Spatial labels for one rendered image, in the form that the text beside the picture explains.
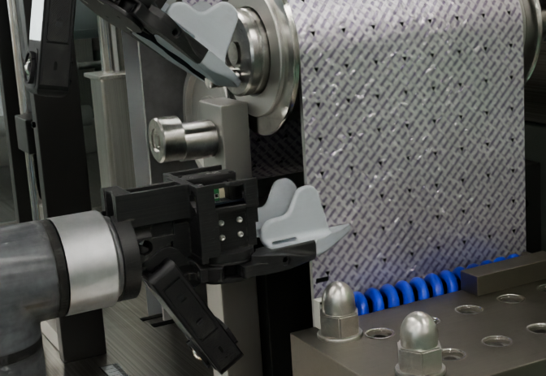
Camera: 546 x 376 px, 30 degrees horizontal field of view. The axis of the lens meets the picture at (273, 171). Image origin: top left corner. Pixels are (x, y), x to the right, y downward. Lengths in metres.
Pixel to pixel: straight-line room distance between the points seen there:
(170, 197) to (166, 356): 0.40
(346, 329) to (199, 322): 0.12
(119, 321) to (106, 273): 0.53
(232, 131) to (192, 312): 0.18
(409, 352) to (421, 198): 0.22
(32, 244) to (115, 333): 0.51
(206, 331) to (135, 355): 0.36
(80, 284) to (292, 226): 0.19
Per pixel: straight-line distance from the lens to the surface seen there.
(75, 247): 0.76
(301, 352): 0.83
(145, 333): 1.24
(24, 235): 0.76
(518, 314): 0.86
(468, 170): 0.95
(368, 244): 0.90
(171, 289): 0.80
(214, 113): 0.91
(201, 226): 0.78
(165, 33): 0.80
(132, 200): 0.78
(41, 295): 0.75
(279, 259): 0.81
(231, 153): 0.90
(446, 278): 0.93
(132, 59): 1.22
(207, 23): 0.84
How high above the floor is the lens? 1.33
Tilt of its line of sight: 12 degrees down
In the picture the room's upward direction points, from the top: 4 degrees counter-clockwise
